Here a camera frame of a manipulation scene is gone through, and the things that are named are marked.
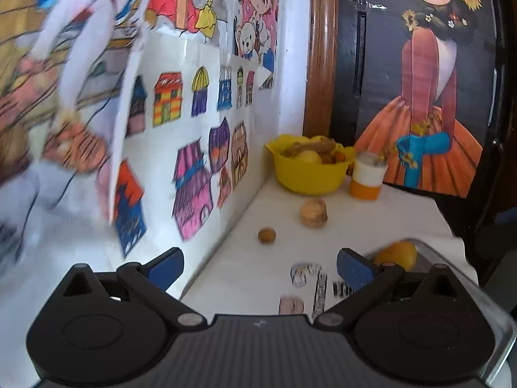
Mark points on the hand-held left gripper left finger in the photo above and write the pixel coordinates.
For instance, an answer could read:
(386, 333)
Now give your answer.
(165, 268)

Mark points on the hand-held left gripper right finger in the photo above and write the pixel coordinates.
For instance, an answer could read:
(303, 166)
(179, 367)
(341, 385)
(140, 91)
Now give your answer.
(355, 268)

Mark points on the orange tangerine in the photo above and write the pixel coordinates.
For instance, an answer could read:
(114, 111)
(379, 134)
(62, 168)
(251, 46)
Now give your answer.
(398, 254)

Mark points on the metal tray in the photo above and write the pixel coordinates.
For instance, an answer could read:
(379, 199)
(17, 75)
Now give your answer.
(476, 291)

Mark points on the striped round nut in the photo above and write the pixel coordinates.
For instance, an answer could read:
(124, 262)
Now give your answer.
(314, 211)

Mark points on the white printed table cover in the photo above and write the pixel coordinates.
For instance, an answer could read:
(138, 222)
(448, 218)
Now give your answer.
(282, 258)

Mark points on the orange and white cup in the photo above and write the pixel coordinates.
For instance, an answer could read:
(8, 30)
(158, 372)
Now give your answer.
(365, 182)

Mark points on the small brown nut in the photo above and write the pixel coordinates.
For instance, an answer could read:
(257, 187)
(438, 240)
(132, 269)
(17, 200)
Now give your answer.
(267, 235)

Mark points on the yellow plastic bowl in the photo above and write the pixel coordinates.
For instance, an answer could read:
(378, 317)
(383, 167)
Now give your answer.
(307, 178)

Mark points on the small orange fruit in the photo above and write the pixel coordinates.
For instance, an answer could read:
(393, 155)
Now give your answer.
(341, 156)

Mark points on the small brown fruit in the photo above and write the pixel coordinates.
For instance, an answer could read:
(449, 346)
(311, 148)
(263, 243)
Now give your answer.
(328, 157)

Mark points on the yellow fruit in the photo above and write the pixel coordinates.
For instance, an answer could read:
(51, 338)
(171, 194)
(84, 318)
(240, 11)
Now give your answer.
(309, 157)

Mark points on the brown ginger root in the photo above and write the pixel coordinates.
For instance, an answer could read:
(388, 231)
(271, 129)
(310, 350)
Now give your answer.
(307, 145)

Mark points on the colourful houses drawing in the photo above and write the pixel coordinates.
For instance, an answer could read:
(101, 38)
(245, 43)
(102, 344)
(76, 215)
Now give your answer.
(194, 109)

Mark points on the girl in orange dress poster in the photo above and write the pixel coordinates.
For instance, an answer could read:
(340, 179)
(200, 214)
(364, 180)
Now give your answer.
(424, 68)

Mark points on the dark door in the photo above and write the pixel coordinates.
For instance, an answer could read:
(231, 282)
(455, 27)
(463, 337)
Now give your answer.
(351, 48)

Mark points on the large coloured figure drawing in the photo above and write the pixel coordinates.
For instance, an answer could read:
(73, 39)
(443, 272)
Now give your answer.
(72, 68)

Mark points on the girl with bear drawing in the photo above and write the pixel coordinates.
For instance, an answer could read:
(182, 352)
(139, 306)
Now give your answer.
(256, 20)

